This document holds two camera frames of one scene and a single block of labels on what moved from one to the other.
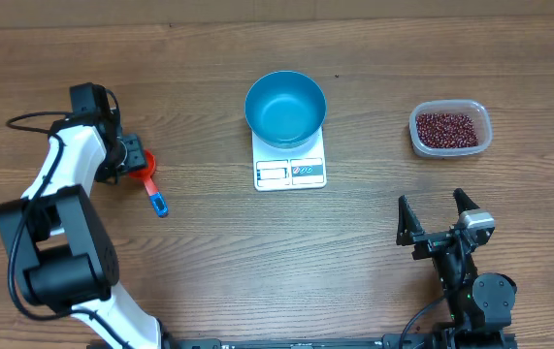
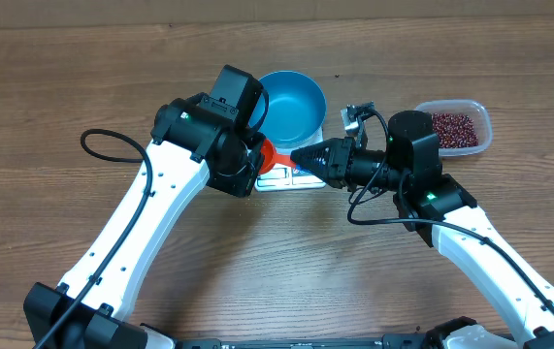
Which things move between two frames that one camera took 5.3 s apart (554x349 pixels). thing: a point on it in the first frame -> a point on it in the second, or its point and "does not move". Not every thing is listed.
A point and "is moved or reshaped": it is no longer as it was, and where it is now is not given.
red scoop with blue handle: (156, 197) is moved or reshaped
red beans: (440, 131) does not move
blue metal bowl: (285, 109) does not move
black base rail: (419, 342) does not move
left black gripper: (138, 157) -> (243, 188)
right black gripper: (436, 241) -> (340, 162)
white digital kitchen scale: (294, 168) does not move
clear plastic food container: (450, 128) does not move
